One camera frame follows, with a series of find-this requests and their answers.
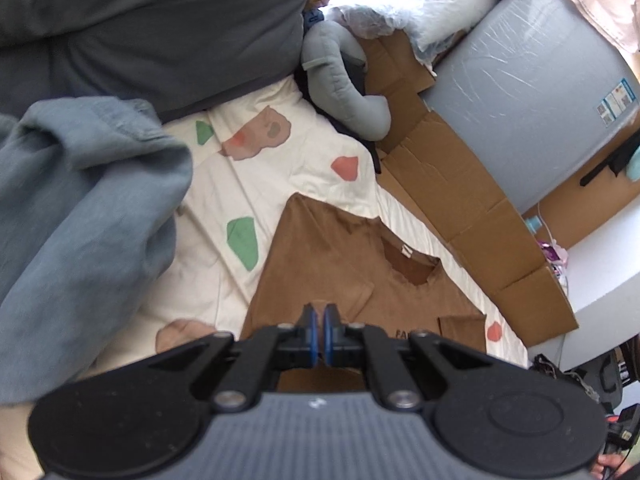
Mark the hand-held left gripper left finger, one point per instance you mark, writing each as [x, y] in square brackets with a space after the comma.
[311, 332]

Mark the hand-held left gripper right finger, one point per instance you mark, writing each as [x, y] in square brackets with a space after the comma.
[330, 332]

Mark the brown printed t-shirt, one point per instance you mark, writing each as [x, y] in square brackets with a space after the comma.
[320, 260]

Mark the person's right hand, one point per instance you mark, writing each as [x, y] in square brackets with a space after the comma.
[607, 462]

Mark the cream bear print blanket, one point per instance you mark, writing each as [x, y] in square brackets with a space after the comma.
[300, 160]

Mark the purple packet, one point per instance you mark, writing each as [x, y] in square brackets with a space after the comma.
[552, 251]

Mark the flattened cardboard sheet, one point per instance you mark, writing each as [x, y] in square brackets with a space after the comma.
[450, 175]

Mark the grey neck pillow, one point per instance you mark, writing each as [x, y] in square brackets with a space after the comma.
[345, 105]

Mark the blue detergent bottle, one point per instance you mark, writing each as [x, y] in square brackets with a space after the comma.
[534, 224]

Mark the brown board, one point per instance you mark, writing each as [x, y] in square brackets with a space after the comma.
[575, 210]

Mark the grey-blue sweatshirt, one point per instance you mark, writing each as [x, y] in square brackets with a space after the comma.
[75, 235]

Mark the teal hanging cloth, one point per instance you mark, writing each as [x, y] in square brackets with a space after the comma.
[634, 165]

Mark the clear plastic bag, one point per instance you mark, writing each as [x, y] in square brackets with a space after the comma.
[370, 20]

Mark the grey plastic-wrapped appliance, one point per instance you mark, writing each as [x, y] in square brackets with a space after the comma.
[525, 85]

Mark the dark grey pillow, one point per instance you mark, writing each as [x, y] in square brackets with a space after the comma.
[150, 25]

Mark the pale pink hanging garment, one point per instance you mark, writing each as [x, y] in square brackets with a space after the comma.
[600, 0]

